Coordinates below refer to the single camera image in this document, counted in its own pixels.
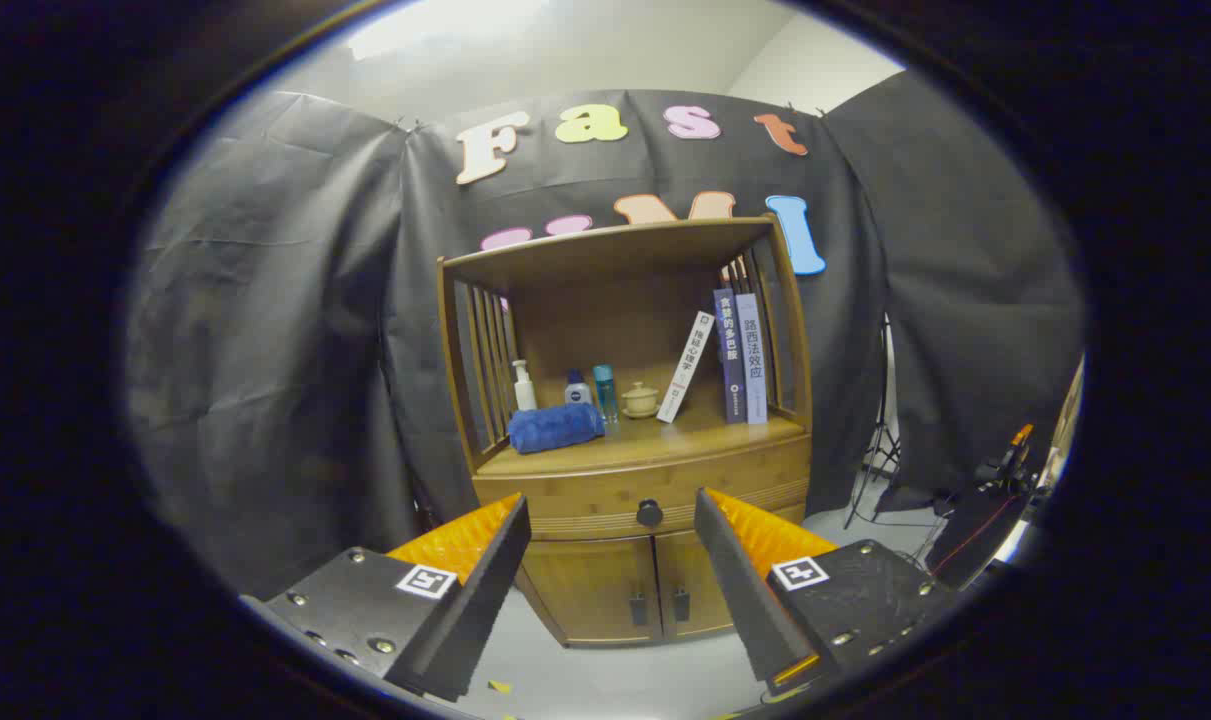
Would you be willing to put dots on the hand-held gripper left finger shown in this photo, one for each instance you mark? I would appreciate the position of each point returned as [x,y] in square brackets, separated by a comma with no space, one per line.
[485,600]

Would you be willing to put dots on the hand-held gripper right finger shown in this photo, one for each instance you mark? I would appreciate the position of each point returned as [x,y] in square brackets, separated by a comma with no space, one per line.
[745,600]

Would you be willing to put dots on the wooden drawer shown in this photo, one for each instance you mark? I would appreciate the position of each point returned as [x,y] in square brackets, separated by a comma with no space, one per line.
[585,490]

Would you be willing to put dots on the wooden cabinet door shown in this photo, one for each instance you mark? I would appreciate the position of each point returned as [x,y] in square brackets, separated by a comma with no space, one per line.
[690,570]
[590,590]

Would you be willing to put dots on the wooden countertop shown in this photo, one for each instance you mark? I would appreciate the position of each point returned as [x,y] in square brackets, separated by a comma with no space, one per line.
[665,440]

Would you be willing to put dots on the wooden cabinet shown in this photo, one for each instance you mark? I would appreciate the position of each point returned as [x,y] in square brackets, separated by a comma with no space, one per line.
[615,300]

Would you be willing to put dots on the blue towel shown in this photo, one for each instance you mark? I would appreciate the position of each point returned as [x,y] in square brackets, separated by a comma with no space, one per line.
[555,428]

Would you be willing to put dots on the white pump bottle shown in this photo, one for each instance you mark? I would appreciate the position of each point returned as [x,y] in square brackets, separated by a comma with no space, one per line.
[525,395]

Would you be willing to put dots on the beige lidded teacup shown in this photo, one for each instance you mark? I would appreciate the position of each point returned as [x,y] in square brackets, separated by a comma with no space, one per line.
[641,402]

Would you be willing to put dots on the white bottle with blue cap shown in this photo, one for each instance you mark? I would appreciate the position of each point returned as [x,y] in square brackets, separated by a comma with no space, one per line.
[578,392]

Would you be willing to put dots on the clear blue bottle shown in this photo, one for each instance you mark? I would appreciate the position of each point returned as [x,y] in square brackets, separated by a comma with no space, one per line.
[605,395]

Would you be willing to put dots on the white book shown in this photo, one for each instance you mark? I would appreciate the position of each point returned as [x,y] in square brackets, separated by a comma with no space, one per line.
[685,368]

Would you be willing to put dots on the lavender book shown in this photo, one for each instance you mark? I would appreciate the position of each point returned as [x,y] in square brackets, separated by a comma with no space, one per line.
[752,360]

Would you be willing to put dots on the black equipment with orange part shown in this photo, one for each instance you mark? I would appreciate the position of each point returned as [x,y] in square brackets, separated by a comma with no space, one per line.
[975,530]

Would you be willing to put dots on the dark blue book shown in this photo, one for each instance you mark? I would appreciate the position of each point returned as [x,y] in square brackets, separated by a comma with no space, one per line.
[730,360]

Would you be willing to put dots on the beige fabric object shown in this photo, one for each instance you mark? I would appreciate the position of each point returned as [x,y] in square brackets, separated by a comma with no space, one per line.
[1067,420]

